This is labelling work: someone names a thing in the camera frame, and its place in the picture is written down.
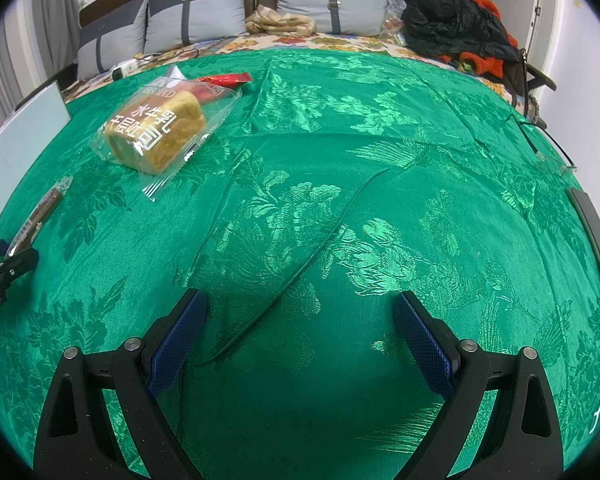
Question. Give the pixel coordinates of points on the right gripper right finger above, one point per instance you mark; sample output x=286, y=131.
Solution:
x=522, y=439

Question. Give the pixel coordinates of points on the brown snack stick pack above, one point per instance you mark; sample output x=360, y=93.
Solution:
x=30, y=228

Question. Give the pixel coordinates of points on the red snack packet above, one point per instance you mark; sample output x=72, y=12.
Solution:
x=231, y=81

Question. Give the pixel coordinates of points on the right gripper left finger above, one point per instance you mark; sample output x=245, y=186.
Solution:
x=75, y=437

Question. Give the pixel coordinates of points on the floral bed sheet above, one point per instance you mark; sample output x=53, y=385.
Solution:
x=268, y=42

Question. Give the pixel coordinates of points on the grey pillow far left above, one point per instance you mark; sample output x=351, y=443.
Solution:
x=112, y=39

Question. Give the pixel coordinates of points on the packaged bread loaf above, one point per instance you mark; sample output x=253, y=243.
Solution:
x=159, y=128

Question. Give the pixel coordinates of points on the black chair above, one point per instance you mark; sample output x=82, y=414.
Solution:
x=521, y=79

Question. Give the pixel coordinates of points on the small white device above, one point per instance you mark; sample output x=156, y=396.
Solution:
x=124, y=69

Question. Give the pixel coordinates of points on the beige folded cloth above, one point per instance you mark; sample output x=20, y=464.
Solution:
x=265, y=20

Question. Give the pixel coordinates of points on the white storage box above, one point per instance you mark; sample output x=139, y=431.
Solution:
x=26, y=133

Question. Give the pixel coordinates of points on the grey pillow middle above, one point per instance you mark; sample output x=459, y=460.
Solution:
x=176, y=23

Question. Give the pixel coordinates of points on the grey curtain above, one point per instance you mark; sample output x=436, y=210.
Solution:
x=38, y=39

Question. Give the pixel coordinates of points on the black jacket pile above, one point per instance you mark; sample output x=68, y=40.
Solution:
x=429, y=25

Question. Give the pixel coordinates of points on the white door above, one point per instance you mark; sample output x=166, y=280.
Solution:
x=531, y=22

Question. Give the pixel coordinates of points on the green floral bedspread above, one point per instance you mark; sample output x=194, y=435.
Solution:
x=338, y=180

